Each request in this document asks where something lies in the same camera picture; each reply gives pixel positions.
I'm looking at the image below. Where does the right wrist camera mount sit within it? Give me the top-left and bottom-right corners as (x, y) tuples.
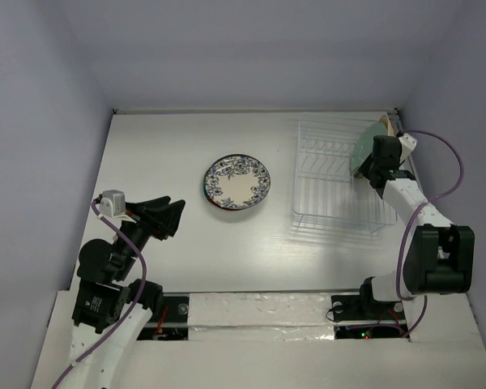
(398, 133), (418, 164)

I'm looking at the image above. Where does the white plate with red rim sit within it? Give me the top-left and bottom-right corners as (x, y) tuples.
(202, 177), (225, 209)

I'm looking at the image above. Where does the blue floral patterned plate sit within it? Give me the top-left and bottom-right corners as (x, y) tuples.
(203, 153), (273, 210)

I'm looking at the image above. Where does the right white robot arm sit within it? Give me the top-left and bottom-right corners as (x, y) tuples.
(352, 134), (475, 318)

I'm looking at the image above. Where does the green plate with flower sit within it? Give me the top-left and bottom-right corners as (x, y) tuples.
(350, 122), (388, 176)

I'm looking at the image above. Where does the purple cable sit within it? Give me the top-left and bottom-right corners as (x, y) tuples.
(395, 130), (465, 338)
(50, 200), (148, 389)

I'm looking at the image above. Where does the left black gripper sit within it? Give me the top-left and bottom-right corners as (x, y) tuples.
(114, 194), (185, 277)

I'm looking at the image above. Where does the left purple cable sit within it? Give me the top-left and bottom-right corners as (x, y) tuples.
(50, 200), (148, 389)

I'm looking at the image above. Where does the yellow plate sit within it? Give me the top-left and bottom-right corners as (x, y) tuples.
(378, 115), (395, 136)

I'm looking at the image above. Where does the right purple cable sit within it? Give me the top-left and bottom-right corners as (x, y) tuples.
(395, 130), (465, 338)

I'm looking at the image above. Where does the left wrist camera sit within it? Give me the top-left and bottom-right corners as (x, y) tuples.
(98, 190), (130, 220)

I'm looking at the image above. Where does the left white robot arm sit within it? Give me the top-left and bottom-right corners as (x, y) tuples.
(53, 190), (185, 388)

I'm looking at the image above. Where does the white wire dish rack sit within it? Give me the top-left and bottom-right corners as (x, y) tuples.
(292, 118), (398, 234)

